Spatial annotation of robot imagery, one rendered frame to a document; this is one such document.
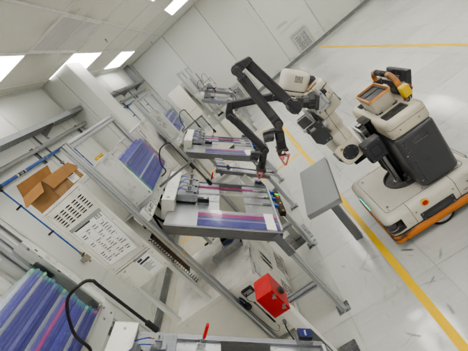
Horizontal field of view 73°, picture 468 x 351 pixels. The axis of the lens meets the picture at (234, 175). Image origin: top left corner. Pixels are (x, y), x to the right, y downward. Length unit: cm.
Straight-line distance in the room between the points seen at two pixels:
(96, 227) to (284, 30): 862
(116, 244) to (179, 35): 823
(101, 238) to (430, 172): 201
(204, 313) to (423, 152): 171
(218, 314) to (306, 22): 878
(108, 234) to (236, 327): 106
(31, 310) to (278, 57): 930
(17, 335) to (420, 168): 208
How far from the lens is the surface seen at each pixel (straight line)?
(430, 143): 222
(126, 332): 122
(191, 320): 233
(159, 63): 985
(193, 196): 214
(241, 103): 227
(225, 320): 234
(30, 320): 108
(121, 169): 191
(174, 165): 329
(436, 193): 233
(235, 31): 972
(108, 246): 204
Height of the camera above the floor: 175
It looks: 18 degrees down
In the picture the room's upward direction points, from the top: 42 degrees counter-clockwise
